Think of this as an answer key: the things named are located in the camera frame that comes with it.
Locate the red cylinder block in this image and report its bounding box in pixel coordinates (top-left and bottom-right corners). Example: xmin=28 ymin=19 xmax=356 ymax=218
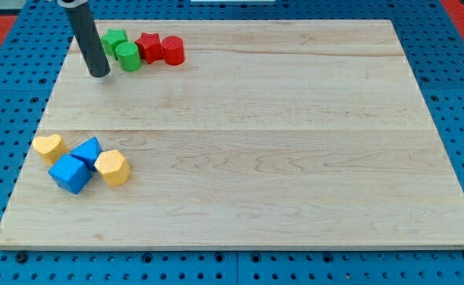
xmin=162 ymin=36 xmax=185 ymax=66

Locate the blue cube block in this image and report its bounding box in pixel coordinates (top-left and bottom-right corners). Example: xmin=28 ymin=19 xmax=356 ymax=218
xmin=48 ymin=154 xmax=92 ymax=195

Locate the yellow heart block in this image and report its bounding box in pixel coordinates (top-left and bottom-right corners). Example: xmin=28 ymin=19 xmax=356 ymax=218
xmin=32 ymin=134 xmax=70 ymax=166

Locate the blue triangle block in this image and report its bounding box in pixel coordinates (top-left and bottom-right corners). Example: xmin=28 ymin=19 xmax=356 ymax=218
xmin=70 ymin=137 xmax=103 ymax=172

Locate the green star block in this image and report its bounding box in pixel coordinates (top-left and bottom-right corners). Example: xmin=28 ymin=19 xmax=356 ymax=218
xmin=100 ymin=28 xmax=128 ymax=59

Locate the light wooden board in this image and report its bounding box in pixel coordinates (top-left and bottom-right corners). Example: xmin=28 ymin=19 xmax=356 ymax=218
xmin=0 ymin=20 xmax=464 ymax=251

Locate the yellow hexagon block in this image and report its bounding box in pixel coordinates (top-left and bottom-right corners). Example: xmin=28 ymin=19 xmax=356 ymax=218
xmin=94 ymin=150 xmax=131 ymax=187

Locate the red star block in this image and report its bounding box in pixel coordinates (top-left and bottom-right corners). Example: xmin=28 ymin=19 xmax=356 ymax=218
xmin=135 ymin=32 xmax=164 ymax=64

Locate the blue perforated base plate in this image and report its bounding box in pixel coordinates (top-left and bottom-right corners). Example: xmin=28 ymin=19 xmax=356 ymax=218
xmin=0 ymin=0 xmax=464 ymax=284

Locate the green cylinder block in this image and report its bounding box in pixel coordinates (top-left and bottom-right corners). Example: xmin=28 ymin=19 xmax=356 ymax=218
xmin=116 ymin=41 xmax=142 ymax=72

